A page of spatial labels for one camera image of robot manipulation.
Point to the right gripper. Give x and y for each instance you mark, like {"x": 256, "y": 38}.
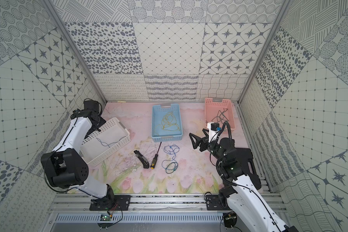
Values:
{"x": 205, "y": 141}

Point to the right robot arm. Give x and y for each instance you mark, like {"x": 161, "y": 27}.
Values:
{"x": 242, "y": 184}

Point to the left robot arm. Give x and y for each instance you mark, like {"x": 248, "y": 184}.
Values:
{"x": 65, "y": 169}

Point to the pink perforated basket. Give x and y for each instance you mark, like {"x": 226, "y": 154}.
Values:
{"x": 219, "y": 110}

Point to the blue perforated basket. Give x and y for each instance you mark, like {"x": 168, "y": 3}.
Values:
{"x": 166, "y": 123}

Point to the black yellow screwdriver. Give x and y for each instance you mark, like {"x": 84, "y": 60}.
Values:
{"x": 154, "y": 161}

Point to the black utility knife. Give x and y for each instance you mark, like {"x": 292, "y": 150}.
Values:
{"x": 142, "y": 159}

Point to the white perforated basket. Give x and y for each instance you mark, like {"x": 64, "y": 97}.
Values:
{"x": 103, "y": 143}

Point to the right circuit board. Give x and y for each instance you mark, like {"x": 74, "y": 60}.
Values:
{"x": 230, "y": 219}

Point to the circuit board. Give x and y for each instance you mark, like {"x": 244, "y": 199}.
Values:
{"x": 105, "y": 217}
{"x": 230, "y": 219}

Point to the left circuit board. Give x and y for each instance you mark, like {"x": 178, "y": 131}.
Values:
{"x": 105, "y": 217}

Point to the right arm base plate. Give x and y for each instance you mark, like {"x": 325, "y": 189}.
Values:
{"x": 213, "y": 203}

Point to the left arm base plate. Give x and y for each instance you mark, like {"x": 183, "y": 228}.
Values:
{"x": 119, "y": 202}

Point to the aluminium rail frame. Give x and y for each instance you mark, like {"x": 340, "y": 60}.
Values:
{"x": 72, "y": 203}

